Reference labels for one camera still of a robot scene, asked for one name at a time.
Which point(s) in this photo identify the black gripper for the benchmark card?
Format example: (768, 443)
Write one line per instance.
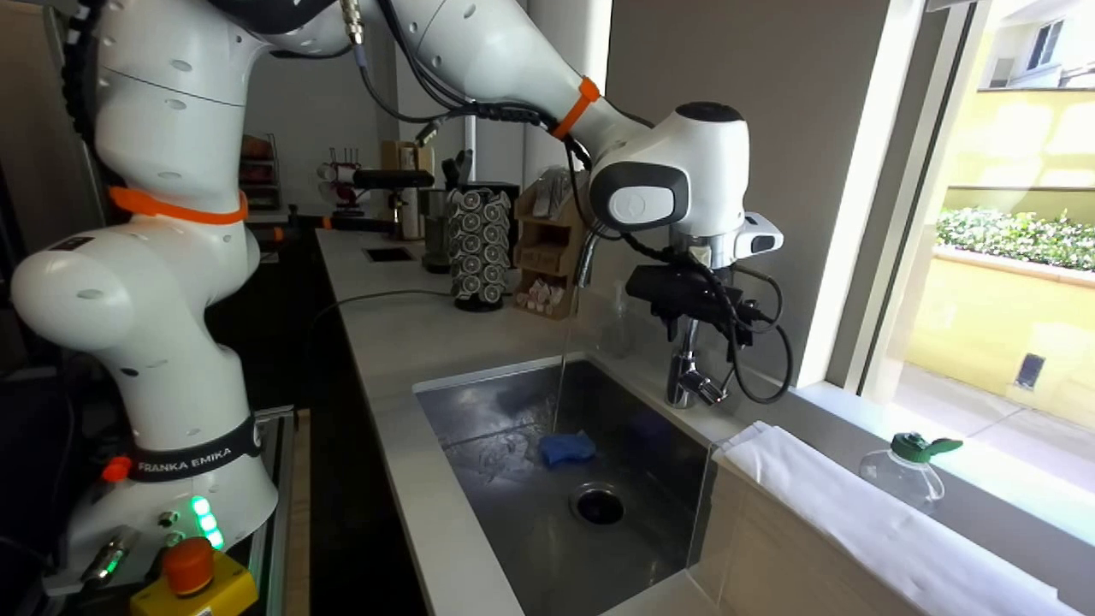
(689, 296)

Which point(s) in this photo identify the wooden tea organizer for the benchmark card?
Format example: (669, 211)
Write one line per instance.
(549, 240)

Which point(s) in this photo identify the chrome kitchen tap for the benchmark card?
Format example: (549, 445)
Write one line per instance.
(684, 378)

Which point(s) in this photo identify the yellow emergency stop box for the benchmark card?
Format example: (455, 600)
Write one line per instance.
(195, 581)

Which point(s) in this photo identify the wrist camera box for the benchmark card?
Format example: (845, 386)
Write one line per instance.
(754, 238)

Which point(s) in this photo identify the coffee capsule carousel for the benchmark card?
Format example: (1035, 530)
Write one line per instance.
(476, 240)

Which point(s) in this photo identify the blue sponge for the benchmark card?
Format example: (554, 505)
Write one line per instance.
(565, 450)

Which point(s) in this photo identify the black coffee machine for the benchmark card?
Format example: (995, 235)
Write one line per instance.
(404, 193)

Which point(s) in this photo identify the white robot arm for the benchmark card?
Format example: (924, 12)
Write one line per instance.
(168, 124)

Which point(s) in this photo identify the stainless steel sink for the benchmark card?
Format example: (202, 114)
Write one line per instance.
(574, 539)

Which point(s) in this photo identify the white cloth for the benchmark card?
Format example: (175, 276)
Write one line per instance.
(929, 567)

